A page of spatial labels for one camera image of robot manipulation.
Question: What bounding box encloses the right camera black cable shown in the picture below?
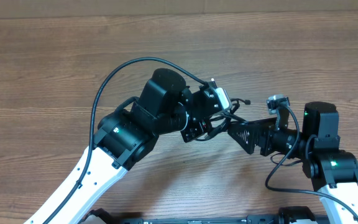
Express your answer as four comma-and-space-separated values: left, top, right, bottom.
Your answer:
264, 104, 358, 224

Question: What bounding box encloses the black usb cable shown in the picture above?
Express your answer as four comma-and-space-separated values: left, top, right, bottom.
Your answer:
194, 98, 252, 142

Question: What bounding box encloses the left camera black cable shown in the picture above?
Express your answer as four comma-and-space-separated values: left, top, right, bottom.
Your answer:
42, 57, 209, 224

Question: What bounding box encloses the camera black cable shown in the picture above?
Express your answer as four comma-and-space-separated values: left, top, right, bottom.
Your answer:
42, 57, 209, 224
264, 104, 358, 224

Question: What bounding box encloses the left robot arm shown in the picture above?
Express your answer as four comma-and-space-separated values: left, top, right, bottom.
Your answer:
27, 68, 231, 223

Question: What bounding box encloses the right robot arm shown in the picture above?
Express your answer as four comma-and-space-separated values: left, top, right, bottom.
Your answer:
227, 98, 358, 223

